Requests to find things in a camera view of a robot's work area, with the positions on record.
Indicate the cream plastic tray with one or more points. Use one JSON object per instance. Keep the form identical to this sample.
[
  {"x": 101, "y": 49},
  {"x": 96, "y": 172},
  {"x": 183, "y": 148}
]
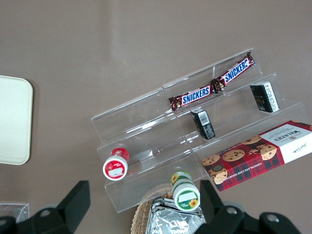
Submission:
[{"x": 12, "y": 122}]

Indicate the Snickers chocolate bar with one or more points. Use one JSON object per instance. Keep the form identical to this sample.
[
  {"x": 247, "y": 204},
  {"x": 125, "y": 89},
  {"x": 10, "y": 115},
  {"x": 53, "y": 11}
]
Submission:
[
  {"x": 195, "y": 95},
  {"x": 235, "y": 71}
]

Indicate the green sunflower lid cup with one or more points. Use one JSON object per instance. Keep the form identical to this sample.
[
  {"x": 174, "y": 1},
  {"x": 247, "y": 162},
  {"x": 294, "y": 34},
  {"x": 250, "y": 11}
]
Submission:
[{"x": 186, "y": 197}]

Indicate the light oval wicker basket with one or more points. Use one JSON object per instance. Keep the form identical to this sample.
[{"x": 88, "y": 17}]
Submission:
[{"x": 140, "y": 215}]

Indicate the aluminium foil container stack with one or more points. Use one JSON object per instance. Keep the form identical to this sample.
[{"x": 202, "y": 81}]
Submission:
[{"x": 168, "y": 220}]

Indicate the red lid cup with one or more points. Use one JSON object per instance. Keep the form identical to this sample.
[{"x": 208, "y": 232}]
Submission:
[{"x": 115, "y": 168}]

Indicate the clear acrylic bottle rack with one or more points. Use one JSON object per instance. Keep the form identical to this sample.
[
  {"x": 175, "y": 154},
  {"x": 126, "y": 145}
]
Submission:
[{"x": 13, "y": 210}]

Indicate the small black box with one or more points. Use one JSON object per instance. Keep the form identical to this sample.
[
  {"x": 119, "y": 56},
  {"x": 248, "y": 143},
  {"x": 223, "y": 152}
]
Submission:
[
  {"x": 203, "y": 124},
  {"x": 264, "y": 97}
]

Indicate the clear acrylic stepped display stand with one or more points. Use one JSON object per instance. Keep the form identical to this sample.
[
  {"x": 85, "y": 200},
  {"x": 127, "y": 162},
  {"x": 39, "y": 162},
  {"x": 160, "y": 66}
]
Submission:
[{"x": 146, "y": 117}]

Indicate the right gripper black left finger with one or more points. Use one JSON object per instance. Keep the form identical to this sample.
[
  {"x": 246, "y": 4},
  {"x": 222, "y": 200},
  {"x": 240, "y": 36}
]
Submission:
[{"x": 68, "y": 209}]

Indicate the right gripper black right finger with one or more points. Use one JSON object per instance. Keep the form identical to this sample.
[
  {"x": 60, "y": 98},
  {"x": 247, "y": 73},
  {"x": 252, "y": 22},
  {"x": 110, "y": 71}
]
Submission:
[{"x": 219, "y": 219}]

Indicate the Walkers tartan cookie box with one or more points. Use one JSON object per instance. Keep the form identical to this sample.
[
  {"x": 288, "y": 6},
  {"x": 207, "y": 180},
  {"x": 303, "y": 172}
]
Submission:
[{"x": 256, "y": 156}]

